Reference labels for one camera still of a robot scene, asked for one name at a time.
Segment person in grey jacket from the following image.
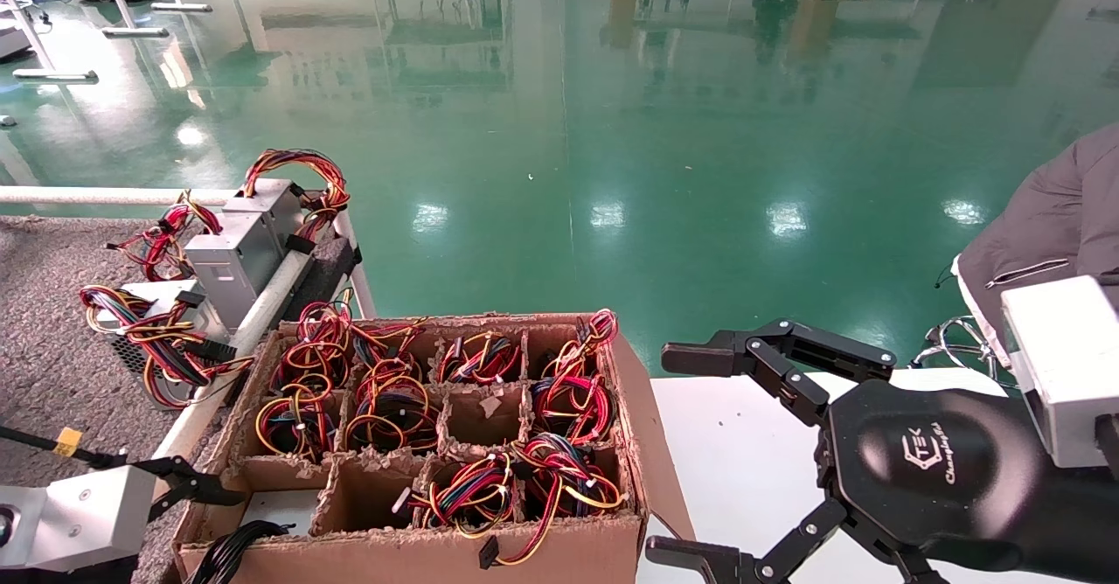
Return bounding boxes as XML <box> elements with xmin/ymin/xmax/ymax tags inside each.
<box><xmin>953</xmin><ymin>123</ymin><xmax>1119</xmax><ymax>366</ymax></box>

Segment black foam pad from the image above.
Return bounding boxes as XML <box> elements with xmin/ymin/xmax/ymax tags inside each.
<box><xmin>293</xmin><ymin>234</ymin><xmax>362</xmax><ymax>314</ymax></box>

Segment cardboard box with dividers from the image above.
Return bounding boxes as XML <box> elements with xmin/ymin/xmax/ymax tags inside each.
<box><xmin>172</xmin><ymin>309</ymin><xmax>696</xmax><ymax>584</ymax></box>

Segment white equipment with cables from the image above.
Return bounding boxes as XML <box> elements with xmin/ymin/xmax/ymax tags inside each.
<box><xmin>0</xmin><ymin>7</ymin><xmax>36</xmax><ymax>62</ymax></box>

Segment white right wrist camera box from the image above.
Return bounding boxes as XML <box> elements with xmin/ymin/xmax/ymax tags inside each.
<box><xmin>1001</xmin><ymin>275</ymin><xmax>1119</xmax><ymax>469</ymax></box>

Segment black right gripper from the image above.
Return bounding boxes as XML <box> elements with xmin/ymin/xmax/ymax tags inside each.
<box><xmin>645</xmin><ymin>319</ymin><xmax>1063</xmax><ymax>584</ymax></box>

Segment black cable with yellow tag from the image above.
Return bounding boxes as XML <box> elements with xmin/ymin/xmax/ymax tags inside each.
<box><xmin>0</xmin><ymin>425</ymin><xmax>132</xmax><ymax>471</ymax></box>

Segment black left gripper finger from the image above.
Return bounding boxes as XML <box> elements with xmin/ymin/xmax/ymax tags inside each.
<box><xmin>131</xmin><ymin>455</ymin><xmax>247</xmax><ymax>522</ymax></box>

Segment grey power supply black wires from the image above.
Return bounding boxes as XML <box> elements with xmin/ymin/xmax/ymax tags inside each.
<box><xmin>188</xmin><ymin>490</ymin><xmax>323</xmax><ymax>584</ymax></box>

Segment white table rail tube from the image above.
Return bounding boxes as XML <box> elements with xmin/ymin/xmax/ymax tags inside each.
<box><xmin>153</xmin><ymin>250</ymin><xmax>317</xmax><ymax>480</ymax></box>
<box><xmin>0</xmin><ymin>186</ymin><xmax>246</xmax><ymax>207</ymax></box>

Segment chrome stool frame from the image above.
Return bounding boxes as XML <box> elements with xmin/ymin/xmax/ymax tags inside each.
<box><xmin>911</xmin><ymin>315</ymin><xmax>1006</xmax><ymax>381</ymax></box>

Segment short white rail tube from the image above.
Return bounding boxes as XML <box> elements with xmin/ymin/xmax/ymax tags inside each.
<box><xmin>334</xmin><ymin>210</ymin><xmax>379</xmax><ymax>321</ymax></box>

